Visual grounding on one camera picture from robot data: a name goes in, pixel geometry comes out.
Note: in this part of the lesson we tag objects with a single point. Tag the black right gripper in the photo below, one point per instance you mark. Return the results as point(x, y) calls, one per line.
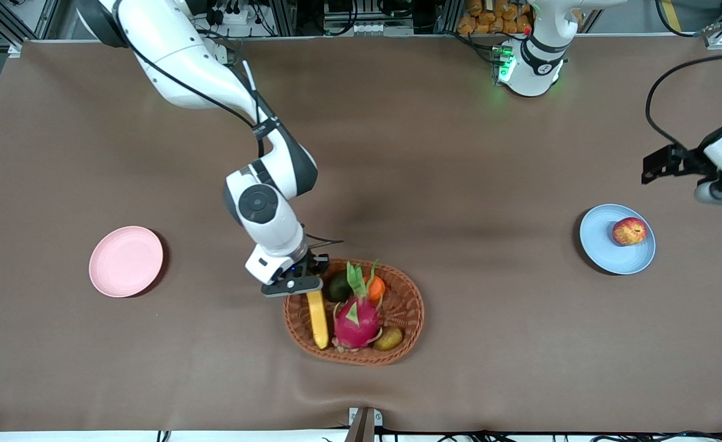
point(313, 265)

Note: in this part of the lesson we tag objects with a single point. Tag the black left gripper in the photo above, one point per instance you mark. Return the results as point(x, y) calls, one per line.
point(687, 161)

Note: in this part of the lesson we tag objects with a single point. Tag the yellow banana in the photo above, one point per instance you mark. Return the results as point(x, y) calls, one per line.
point(319, 322)

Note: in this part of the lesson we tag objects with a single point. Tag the red yellow apple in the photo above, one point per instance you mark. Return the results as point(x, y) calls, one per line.
point(629, 232)

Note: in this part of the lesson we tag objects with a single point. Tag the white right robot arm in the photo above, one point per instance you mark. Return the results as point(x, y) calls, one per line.
point(183, 55)

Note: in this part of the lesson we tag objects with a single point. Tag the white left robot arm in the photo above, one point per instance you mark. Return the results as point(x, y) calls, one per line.
point(536, 67)

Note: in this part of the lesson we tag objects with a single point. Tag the dark green avocado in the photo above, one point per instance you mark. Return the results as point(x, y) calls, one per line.
point(338, 287)

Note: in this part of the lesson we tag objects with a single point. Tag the orange tangerine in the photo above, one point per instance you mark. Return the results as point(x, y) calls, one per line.
point(377, 288)

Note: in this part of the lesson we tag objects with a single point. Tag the pink dragon fruit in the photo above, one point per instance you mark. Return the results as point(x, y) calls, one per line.
point(356, 322)

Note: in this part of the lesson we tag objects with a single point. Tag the brown wicker basket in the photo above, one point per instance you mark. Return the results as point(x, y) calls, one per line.
point(401, 307)

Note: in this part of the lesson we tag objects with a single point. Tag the light blue plate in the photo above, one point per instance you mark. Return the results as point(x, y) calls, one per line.
point(606, 245)

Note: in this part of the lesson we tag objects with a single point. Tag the brown kiwi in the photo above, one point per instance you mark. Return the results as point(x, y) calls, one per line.
point(388, 339)

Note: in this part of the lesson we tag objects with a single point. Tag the brown table cloth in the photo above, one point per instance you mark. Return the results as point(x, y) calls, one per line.
point(459, 153)

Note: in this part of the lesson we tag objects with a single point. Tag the pink plate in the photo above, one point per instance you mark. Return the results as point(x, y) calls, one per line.
point(126, 262)

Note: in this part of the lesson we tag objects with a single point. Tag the orange snack bag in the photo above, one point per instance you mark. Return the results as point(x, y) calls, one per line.
point(490, 18)

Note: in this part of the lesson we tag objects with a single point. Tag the white power strip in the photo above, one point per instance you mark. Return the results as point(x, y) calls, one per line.
point(241, 15)

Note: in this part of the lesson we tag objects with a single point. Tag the silver metal bracket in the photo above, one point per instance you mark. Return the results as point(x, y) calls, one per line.
point(364, 426)

